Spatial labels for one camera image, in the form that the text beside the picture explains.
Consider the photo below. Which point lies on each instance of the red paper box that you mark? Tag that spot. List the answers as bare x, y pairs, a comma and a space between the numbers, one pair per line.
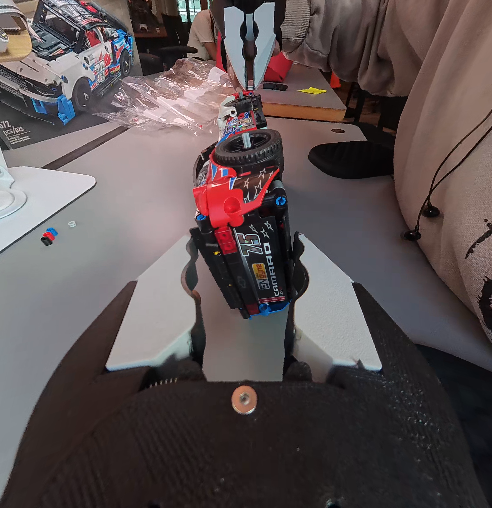
279, 67

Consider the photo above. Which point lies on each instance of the small blue red brick pieces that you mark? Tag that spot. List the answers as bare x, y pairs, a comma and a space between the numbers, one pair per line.
49, 236

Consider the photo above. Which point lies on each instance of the toy brick race car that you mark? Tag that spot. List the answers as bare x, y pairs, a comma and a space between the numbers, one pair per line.
246, 262

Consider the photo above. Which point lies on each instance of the person's leg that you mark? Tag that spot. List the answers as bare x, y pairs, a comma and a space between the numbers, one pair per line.
480, 397

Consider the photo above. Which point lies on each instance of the white grey-striped case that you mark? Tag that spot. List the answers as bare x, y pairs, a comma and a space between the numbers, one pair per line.
8, 8

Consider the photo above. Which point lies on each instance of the toy car box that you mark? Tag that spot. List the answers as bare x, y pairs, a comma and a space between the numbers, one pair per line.
71, 59

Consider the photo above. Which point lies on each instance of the wooden-edged desk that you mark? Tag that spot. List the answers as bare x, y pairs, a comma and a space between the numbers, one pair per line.
305, 105

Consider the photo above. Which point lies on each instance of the small black item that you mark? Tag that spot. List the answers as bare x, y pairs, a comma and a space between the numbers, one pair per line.
274, 86

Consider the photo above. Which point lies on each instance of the person's right forearm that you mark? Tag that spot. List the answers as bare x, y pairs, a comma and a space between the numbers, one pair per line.
369, 39

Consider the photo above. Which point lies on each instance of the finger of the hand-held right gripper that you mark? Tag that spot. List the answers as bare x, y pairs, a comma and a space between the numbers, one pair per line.
234, 35
266, 31

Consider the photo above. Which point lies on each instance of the grey desk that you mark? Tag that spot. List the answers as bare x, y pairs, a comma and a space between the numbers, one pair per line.
131, 178

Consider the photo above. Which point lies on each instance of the person's beige hoodie torso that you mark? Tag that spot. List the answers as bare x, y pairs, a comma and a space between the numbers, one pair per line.
460, 198

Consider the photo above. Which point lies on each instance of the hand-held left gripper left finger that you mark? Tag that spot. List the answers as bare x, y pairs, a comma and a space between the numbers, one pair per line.
150, 317

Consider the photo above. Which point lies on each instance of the clear plastic bag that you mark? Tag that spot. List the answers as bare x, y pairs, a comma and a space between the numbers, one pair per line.
170, 95

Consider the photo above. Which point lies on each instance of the black chair seat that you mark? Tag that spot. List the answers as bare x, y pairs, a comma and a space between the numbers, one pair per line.
349, 158

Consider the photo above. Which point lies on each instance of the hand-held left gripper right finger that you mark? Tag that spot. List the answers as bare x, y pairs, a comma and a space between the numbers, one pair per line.
333, 317

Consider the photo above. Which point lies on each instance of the yellow paper scrap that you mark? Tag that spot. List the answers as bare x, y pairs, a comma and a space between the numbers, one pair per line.
312, 90

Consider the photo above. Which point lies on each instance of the black office chair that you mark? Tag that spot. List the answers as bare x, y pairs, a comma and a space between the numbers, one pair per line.
170, 55

